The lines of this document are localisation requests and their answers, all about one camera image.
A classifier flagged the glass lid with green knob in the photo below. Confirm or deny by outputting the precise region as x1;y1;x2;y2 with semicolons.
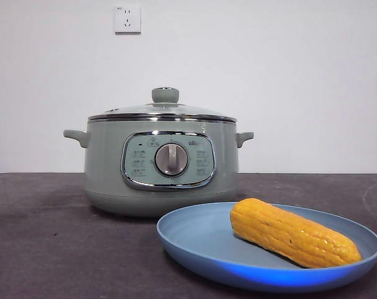
88;87;237;123

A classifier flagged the pale green electric steamer pot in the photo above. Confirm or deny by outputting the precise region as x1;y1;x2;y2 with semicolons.
63;117;255;218

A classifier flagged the yellow corn cob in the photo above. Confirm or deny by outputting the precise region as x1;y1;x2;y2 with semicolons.
230;197;363;269

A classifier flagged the white wall power socket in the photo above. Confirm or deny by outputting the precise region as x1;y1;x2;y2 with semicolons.
114;5;142;35

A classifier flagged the blue round plate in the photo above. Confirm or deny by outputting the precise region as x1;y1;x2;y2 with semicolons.
156;201;377;294

